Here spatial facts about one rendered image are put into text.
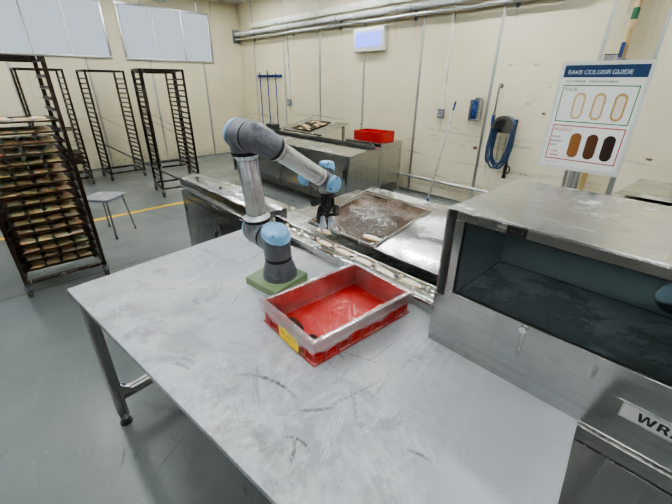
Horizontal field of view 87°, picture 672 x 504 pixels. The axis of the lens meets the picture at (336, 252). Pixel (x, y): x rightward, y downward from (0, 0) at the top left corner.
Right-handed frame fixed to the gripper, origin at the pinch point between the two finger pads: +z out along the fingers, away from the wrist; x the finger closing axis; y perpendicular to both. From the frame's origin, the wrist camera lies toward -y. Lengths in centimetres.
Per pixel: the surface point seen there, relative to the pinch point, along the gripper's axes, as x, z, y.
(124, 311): -96, 12, -8
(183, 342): -86, 11, 25
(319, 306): -38, 11, 40
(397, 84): 368, -66, -248
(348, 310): -31, 11, 50
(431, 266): 14, 4, 58
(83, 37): 53, -133, -700
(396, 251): 14.0, 4.5, 37.3
